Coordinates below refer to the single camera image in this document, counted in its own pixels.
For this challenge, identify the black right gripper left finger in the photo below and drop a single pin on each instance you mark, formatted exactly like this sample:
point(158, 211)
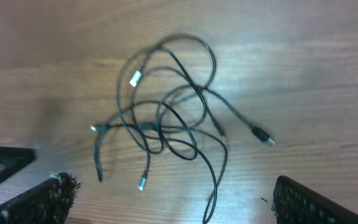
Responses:
point(48, 202)

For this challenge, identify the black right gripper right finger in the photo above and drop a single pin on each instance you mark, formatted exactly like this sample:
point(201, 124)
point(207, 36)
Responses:
point(294, 203)

